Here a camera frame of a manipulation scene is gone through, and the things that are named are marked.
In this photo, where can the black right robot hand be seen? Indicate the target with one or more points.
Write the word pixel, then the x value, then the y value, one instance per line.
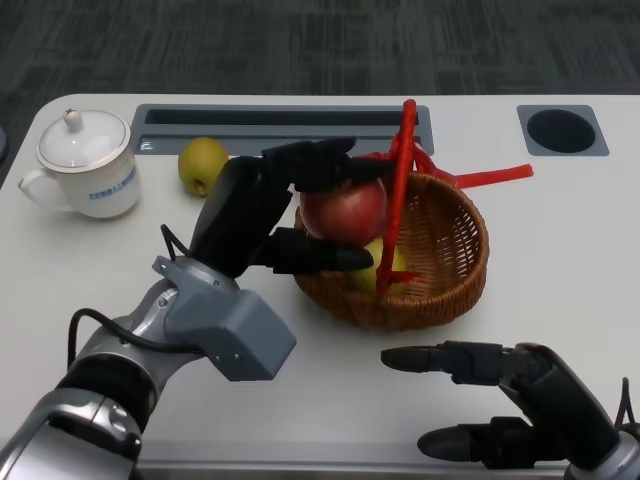
pixel 555 395

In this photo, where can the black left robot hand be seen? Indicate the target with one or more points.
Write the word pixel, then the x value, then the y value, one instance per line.
pixel 240 210

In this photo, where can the red apple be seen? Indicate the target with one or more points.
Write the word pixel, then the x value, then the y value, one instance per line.
pixel 350 215

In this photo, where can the green pear with stem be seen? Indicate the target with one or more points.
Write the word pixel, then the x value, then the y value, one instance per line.
pixel 197 165

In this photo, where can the grey recessed pen tray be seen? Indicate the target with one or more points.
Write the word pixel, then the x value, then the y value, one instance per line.
pixel 280 131

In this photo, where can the white ceramic mug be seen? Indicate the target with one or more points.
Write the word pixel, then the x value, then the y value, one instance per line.
pixel 112 192

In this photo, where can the green pear without stem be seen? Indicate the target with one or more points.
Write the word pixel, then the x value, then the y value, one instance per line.
pixel 365 281

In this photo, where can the white mug lid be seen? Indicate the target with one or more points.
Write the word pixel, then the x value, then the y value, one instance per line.
pixel 85 140

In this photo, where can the red ribbon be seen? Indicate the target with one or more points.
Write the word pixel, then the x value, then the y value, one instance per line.
pixel 500 175

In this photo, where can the grey recessed cup holder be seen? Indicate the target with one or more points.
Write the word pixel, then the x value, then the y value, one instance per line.
pixel 562 130

